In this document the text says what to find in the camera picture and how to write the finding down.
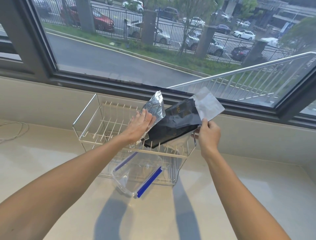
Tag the person's left hand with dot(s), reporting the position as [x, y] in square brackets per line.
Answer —
[139, 126]

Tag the person's right hand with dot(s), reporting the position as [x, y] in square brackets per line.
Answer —
[209, 138]

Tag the silver foil bag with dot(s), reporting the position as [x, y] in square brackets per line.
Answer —
[155, 106]

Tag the white pouch with black label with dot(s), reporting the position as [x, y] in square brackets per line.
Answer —
[207, 106]

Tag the black plastic bag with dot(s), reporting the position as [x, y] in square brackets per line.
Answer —
[175, 123]

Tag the clear container with blue clips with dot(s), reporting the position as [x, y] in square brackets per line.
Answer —
[135, 175]

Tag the person's right forearm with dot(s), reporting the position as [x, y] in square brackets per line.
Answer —
[242, 197]

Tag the person's left forearm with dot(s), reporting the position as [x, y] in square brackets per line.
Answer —
[64, 192]

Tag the white metal railing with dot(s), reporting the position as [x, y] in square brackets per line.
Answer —
[247, 71]

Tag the black metal fence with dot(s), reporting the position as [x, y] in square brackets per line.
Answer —
[118, 19]

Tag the row of parked cars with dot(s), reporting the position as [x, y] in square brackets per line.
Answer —
[103, 19]

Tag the thin green tree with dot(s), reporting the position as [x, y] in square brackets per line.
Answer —
[192, 12]

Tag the dark window frame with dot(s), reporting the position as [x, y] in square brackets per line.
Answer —
[37, 49]

